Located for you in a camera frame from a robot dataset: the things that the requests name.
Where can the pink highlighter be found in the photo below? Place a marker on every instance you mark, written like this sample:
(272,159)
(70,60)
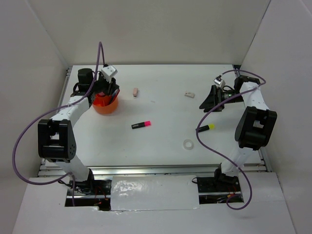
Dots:
(141,125)

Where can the clear tape roll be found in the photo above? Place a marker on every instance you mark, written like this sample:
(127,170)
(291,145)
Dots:
(188,144)

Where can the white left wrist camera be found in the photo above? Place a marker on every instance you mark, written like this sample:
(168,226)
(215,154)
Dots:
(108,72)

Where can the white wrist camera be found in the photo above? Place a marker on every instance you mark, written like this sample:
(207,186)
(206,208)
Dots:
(219,82)
(108,72)

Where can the yellow highlighter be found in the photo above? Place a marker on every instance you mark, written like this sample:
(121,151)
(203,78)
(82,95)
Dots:
(205,128)

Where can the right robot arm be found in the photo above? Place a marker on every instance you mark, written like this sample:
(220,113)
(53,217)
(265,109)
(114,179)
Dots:
(254,128)

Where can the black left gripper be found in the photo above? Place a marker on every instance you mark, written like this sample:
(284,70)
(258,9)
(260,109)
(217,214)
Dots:
(111,87)

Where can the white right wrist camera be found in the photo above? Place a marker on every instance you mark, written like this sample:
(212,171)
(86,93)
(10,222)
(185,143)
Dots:
(219,82)

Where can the pink eraser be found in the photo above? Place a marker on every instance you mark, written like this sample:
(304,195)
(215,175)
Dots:
(135,92)

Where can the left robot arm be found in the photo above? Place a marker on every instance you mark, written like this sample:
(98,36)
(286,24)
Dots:
(56,141)

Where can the white foil cover sheet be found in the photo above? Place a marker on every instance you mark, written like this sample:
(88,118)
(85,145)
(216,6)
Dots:
(154,193)

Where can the orange round organizer container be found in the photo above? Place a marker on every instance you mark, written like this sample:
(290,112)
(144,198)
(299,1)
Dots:
(103,106)

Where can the blue patterned pen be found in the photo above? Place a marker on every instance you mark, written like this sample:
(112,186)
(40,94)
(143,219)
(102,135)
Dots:
(115,94)

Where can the small white eraser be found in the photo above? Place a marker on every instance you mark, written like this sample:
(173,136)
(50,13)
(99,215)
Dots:
(189,94)

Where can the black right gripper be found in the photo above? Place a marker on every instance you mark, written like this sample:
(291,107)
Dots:
(215,97)

